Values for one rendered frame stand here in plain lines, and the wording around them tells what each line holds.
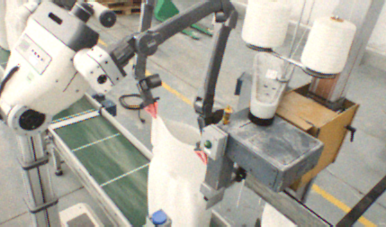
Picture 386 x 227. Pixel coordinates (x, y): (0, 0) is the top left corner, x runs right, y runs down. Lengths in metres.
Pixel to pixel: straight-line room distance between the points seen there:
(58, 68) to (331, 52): 0.91
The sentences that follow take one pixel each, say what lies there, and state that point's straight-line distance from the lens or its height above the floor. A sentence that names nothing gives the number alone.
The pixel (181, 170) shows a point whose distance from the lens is 1.60.
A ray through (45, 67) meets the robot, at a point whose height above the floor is 1.42.
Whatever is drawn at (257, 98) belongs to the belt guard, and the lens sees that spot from 1.14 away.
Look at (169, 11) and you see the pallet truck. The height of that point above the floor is 0.16.
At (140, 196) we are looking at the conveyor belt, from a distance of 2.14.
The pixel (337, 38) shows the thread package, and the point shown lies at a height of 1.65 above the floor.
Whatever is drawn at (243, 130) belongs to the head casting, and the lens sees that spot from 1.10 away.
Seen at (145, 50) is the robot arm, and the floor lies 1.51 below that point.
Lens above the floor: 1.94
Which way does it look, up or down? 32 degrees down
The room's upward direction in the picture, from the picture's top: 7 degrees clockwise
